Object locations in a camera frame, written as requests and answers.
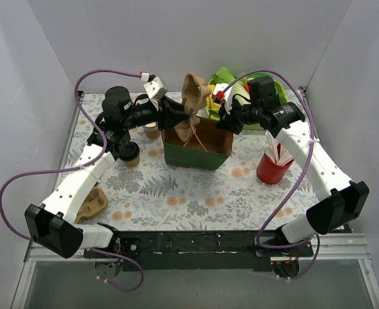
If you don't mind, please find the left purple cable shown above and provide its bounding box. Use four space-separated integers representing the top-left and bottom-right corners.
0 68 145 292

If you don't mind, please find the green plastic vegetable tray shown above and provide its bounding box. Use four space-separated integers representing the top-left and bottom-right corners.
208 80 287 131

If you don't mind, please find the black coffee cup lid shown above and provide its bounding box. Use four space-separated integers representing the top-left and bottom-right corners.
119 142 140 162

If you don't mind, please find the yellow napa cabbage leaf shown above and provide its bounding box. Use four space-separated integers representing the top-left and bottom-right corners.
206 95 220 121

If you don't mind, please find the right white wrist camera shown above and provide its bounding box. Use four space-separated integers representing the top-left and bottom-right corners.
212 83 235 112

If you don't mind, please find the brown paper coffee cup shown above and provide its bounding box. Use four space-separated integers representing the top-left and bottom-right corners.
122 154 141 168

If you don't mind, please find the red straw holder cup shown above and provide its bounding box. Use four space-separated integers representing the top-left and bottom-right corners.
256 154 293 185

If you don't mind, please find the stack of paper cups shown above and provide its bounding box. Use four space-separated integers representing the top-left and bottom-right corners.
143 122 161 140

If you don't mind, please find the aluminium frame rail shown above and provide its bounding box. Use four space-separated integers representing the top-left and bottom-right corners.
12 230 379 308

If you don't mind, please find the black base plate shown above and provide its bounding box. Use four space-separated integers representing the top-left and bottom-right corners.
38 225 353 273

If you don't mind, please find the purple cable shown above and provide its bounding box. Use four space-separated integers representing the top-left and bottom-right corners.
0 68 145 292
221 70 322 285

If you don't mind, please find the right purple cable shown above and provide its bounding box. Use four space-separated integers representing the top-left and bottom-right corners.
221 70 322 285

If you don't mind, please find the brown and green paper bag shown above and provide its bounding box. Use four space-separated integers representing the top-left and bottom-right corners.
162 118 233 171

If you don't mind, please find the green napa cabbage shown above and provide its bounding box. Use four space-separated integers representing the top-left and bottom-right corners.
209 67 250 105

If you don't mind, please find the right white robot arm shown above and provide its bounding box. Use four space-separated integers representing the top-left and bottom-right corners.
212 76 369 256

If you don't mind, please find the floral patterned table mat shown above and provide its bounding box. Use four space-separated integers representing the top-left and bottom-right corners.
50 89 345 232

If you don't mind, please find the dark green spinach leaf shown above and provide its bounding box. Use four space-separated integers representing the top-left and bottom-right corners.
249 72 273 79

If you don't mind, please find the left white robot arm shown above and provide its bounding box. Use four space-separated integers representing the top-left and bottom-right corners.
24 86 189 258

